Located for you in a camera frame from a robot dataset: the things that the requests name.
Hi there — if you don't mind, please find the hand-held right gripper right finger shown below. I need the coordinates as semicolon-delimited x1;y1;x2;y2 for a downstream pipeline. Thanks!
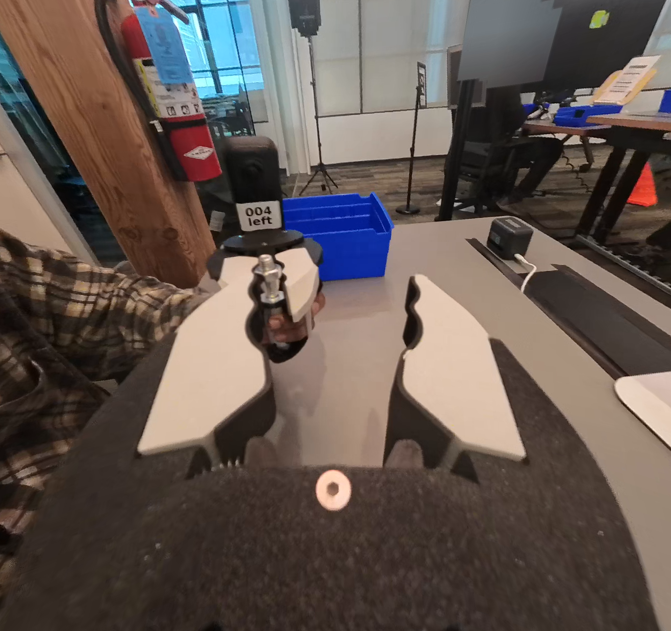
384;273;527;470

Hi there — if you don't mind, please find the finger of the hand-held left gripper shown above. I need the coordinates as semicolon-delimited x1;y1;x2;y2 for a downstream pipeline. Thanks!
216;252;261;290
277;247;320;323

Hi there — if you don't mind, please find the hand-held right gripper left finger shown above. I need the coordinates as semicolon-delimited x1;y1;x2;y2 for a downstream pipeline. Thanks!
137;277;277;468

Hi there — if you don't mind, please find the silver metal bolt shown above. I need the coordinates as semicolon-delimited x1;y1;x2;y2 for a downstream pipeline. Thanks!
253;254;287;308

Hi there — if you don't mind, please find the person's left forearm plaid sleeve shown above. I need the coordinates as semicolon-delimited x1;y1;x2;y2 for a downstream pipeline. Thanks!
0;230;221;543

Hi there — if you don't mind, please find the person's left hand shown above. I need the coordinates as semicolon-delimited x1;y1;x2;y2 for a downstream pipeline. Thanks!
264;293;327;344

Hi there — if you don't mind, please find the blue plastic bin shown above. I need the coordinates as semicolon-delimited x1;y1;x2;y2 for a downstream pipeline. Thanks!
282;193;394;282

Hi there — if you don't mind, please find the red fire extinguisher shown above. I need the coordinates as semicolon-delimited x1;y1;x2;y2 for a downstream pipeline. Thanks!
94;0;223;183

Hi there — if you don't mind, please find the black table mat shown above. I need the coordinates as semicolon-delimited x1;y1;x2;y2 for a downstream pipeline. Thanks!
466;237;671;380

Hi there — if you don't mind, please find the black power adapter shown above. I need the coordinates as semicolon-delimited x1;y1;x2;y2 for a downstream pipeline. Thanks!
486;217;535;261

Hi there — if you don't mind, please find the blue paper tag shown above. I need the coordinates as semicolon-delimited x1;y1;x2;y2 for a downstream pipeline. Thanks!
140;8;194;85

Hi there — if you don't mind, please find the black sign stand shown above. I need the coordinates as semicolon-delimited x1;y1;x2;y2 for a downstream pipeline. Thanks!
395;62;428;216

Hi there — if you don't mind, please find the black light panel on tripod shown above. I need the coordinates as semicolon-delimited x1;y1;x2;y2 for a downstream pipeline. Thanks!
287;0;340;198

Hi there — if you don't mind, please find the silver laptop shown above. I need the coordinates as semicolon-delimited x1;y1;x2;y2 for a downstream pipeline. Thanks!
614;371;671;452

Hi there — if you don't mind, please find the black monitor stand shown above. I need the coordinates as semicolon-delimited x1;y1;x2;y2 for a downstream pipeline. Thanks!
436;46;488;223

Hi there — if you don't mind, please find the wooden pillar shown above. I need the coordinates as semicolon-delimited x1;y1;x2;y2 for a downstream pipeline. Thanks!
0;0;217;288

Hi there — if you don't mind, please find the orange traffic cone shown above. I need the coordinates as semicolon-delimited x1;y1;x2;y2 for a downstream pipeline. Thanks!
626;161;659;207

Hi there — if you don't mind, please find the shallow blue tray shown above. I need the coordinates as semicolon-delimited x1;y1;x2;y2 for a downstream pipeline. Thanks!
553;106;610;129

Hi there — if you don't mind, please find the wooden desk with black legs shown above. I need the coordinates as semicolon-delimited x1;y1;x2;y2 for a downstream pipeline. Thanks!
523;111;671;246

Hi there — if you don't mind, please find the white paper sign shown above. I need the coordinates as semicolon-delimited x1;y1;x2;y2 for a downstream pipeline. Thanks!
592;55;662;107

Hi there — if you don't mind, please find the large black monitor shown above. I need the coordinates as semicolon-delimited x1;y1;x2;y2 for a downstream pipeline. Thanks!
513;0;671;92

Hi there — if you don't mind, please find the white cable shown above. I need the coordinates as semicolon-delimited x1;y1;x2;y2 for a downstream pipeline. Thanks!
516;252;539;294

